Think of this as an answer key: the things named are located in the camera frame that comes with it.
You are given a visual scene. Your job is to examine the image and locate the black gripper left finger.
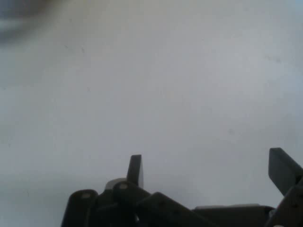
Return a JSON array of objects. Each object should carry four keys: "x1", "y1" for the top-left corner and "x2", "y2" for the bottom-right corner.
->
[{"x1": 61, "y1": 154, "x2": 214, "y2": 227}]

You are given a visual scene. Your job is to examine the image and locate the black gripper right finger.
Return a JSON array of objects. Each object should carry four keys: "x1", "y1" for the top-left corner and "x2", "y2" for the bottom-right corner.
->
[{"x1": 264, "y1": 147, "x2": 303, "y2": 227}]

